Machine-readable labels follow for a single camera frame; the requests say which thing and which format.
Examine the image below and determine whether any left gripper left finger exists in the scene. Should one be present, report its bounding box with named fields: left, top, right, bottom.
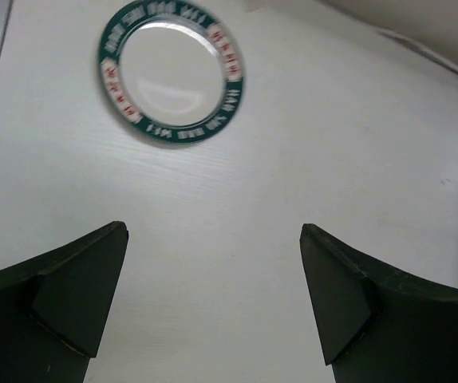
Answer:
left=0, top=221, right=128, bottom=382

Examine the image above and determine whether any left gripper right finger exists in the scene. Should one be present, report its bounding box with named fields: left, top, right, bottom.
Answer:
left=300, top=224, right=458, bottom=382

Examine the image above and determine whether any green rimmed white plate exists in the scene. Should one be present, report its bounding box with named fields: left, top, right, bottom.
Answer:
left=97, top=1, right=245, bottom=144

